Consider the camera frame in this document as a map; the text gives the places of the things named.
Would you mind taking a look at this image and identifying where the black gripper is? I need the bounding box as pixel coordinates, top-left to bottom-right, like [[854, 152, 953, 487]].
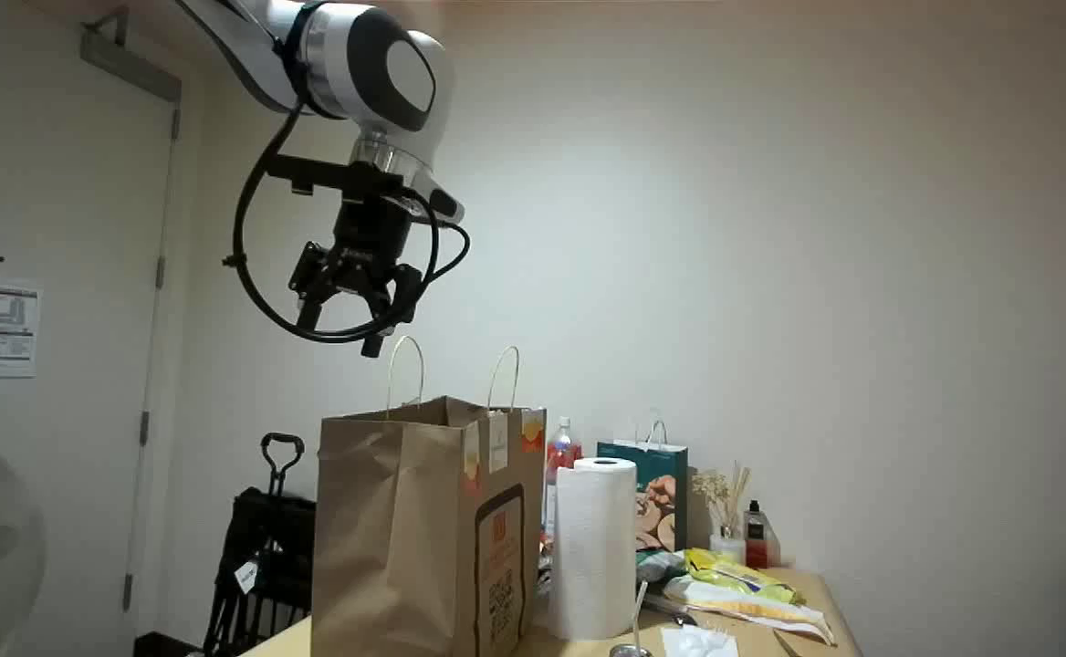
[[267, 156, 460, 358]]

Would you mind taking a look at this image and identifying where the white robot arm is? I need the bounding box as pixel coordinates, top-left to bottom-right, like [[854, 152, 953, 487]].
[[175, 0, 472, 358]]

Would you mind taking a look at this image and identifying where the brown paper delivery bag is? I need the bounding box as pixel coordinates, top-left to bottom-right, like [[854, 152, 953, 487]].
[[310, 394, 547, 657]]

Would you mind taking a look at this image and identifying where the red cap water bottle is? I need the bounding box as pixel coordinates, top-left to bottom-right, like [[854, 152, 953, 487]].
[[542, 419, 581, 531]]

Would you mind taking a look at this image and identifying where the black folding cart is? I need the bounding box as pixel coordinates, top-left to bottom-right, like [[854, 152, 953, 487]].
[[202, 430, 314, 657]]

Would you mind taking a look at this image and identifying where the white paper towel roll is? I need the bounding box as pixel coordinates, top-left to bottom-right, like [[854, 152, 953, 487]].
[[550, 456, 636, 638]]

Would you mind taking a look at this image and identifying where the white door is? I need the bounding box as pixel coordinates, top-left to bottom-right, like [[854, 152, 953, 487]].
[[0, 2, 173, 657]]

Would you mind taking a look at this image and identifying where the teal gift bag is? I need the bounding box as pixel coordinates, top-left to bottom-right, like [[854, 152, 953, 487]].
[[600, 419, 690, 549]]

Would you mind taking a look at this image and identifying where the door closer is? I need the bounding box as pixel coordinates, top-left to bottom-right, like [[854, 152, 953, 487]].
[[79, 7, 181, 104]]

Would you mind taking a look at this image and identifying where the jar of wooden sticks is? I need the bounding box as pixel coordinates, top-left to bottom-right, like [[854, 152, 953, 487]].
[[695, 462, 752, 558]]

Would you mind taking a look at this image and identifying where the dark sauce bottle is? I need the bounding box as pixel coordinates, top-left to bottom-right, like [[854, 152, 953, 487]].
[[743, 499, 765, 570]]

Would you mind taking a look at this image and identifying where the yellow snack packet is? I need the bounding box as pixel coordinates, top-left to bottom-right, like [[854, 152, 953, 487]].
[[684, 546, 802, 607]]

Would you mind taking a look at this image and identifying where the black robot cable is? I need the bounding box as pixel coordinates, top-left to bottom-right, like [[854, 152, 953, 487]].
[[221, 97, 476, 345]]

